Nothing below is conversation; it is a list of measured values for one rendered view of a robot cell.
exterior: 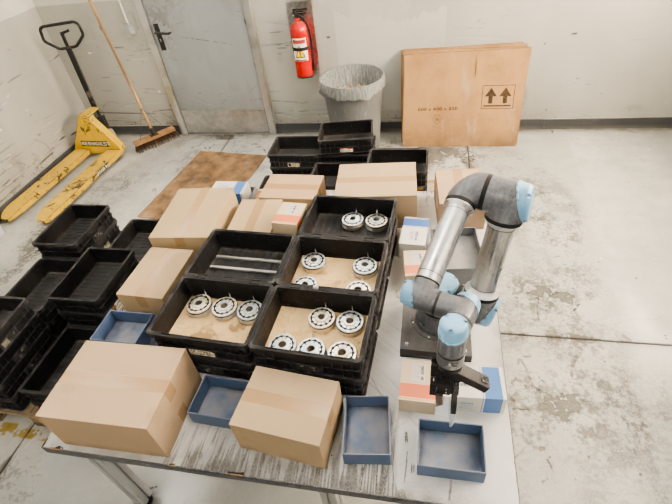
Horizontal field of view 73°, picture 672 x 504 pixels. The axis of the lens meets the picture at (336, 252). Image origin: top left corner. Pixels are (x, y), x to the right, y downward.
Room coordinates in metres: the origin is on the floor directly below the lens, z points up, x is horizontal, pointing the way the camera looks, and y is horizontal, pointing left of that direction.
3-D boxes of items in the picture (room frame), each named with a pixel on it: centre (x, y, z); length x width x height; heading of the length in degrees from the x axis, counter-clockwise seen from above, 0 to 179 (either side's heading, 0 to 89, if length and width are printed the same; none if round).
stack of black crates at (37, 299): (1.96, 1.70, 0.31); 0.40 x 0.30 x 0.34; 165
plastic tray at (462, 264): (1.45, -0.53, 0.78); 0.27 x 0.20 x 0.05; 172
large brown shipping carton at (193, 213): (1.85, 0.67, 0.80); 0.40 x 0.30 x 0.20; 168
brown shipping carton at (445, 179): (1.82, -0.65, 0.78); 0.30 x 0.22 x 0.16; 170
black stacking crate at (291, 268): (1.32, 0.01, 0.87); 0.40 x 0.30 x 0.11; 72
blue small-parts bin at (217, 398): (0.88, 0.47, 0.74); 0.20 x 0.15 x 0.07; 72
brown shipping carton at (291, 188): (2.02, 0.18, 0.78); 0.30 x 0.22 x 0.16; 73
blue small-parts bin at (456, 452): (0.61, -0.27, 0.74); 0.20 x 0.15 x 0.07; 75
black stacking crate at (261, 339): (1.04, 0.11, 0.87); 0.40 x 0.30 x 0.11; 72
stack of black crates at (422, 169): (2.57, -0.48, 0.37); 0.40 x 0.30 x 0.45; 75
